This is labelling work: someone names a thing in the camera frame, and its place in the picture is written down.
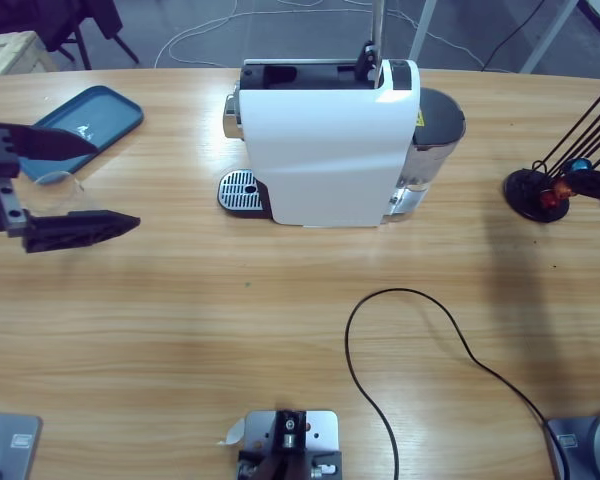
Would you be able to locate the clear drinking glass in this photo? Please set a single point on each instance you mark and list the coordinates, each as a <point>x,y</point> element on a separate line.
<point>55,177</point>

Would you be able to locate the blue coffee capsule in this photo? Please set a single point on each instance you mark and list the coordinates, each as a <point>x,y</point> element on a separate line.
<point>577,165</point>

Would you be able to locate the grey machine lid lever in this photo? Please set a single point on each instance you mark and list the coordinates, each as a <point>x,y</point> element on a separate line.
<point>377,25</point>

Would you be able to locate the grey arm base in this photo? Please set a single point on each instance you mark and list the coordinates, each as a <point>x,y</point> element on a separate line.
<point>580,440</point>
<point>15,440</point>

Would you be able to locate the orange coffee capsule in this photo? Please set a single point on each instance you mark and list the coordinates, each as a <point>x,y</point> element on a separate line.
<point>561,189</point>

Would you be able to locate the red coffee capsule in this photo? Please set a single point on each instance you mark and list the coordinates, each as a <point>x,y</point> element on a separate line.
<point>549,200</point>

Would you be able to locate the white capsule coffee machine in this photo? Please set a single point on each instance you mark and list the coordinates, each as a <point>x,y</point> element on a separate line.
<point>320,160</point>

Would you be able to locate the black capsule holder with rods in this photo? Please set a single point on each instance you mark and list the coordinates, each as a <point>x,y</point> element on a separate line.
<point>522,192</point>

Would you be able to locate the blue plastic tray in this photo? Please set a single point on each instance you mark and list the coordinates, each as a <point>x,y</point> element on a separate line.
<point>100,110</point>

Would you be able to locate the wooden crate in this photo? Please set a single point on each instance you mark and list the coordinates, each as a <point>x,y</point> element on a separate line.
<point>15,50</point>

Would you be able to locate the black chair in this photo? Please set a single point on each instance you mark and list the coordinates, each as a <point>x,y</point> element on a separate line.
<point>55,20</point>

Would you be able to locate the metal drip tray grille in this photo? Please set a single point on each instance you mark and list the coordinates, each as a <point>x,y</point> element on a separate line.
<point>237,192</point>

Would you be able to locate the white paper tag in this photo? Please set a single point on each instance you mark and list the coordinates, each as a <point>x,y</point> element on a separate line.
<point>235,432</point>

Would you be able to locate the white metal frame leg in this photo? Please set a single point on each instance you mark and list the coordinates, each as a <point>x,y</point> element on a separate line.
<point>548,35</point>
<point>423,30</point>

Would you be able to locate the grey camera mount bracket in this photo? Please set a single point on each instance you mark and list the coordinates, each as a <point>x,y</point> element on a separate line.
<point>290,435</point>

